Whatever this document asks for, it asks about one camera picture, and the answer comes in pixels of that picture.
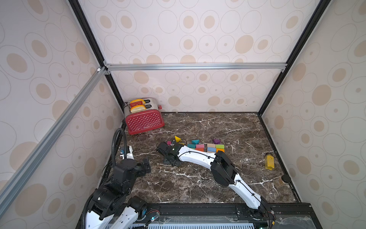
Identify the toy bread slice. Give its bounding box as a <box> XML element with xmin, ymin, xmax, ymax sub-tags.
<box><xmin>130</xmin><ymin>105</ymin><xmax>147</xmax><ymax>113</ymax></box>
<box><xmin>129</xmin><ymin>99</ymin><xmax>150</xmax><ymax>107</ymax></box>

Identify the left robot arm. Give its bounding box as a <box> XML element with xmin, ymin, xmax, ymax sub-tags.
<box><xmin>81</xmin><ymin>158</ymin><xmax>151</xmax><ymax>229</ymax></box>

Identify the yellow toy bottle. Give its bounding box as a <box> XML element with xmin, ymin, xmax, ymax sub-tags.
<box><xmin>265</xmin><ymin>153</ymin><xmax>275</xmax><ymax>170</ymax></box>

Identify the toy bread slice rear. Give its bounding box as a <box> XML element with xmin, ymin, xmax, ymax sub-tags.
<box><xmin>129</xmin><ymin>99</ymin><xmax>150</xmax><ymax>107</ymax></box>

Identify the black corner frame post right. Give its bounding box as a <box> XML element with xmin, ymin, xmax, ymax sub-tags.
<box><xmin>258</xmin><ymin>0</ymin><xmax>331</xmax><ymax>118</ymax></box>

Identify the yellow triangular block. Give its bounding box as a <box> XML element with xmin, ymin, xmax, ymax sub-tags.
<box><xmin>174</xmin><ymin>136</ymin><xmax>182</xmax><ymax>143</ymax></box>

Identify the toy bread slice front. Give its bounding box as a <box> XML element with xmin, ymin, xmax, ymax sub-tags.
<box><xmin>130</xmin><ymin>105</ymin><xmax>147</xmax><ymax>113</ymax></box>

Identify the black lid wooden jar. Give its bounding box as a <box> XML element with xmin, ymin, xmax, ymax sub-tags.
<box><xmin>273</xmin><ymin>175</ymin><xmax>291</xmax><ymax>188</ymax></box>

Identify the silver aluminium rail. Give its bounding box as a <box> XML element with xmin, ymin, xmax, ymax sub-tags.
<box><xmin>106</xmin><ymin>62</ymin><xmax>287</xmax><ymax>71</ymax></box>
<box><xmin>1</xmin><ymin>66</ymin><xmax>107</xmax><ymax>217</ymax></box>

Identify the black corner frame post left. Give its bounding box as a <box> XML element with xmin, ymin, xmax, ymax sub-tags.
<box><xmin>68</xmin><ymin>0</ymin><xmax>124</xmax><ymax>187</ymax></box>

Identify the black corrugated cable hose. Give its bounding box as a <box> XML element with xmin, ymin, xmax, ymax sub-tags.
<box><xmin>111</xmin><ymin>128</ymin><xmax>128</xmax><ymax>168</ymax></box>

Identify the silver aluminium rail left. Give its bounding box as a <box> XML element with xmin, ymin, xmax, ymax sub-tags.
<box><xmin>1</xmin><ymin>66</ymin><xmax>107</xmax><ymax>217</ymax></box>

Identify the black corner frame post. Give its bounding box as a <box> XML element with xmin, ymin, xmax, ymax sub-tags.
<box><xmin>258</xmin><ymin>0</ymin><xmax>331</xmax><ymax>118</ymax></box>
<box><xmin>68</xmin><ymin>0</ymin><xmax>124</xmax><ymax>187</ymax></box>

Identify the light blue rectangular block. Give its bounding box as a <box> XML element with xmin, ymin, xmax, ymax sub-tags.
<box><xmin>207</xmin><ymin>147</ymin><xmax>216</xmax><ymax>153</ymax></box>

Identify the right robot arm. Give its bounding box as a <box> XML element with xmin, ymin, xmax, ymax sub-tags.
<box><xmin>156</xmin><ymin>142</ymin><xmax>274</xmax><ymax>220</ymax></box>

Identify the silver aluminium rail back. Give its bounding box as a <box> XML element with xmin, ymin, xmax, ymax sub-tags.
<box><xmin>106</xmin><ymin>62</ymin><xmax>287</xmax><ymax>71</ymax></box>

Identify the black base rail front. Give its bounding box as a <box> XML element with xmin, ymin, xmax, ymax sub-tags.
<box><xmin>79</xmin><ymin>196</ymin><xmax>322</xmax><ymax>229</ymax></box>

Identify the red polka dot toy toaster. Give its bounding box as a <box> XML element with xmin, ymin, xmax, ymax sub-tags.
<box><xmin>124</xmin><ymin>98</ymin><xmax>165</xmax><ymax>135</ymax></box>

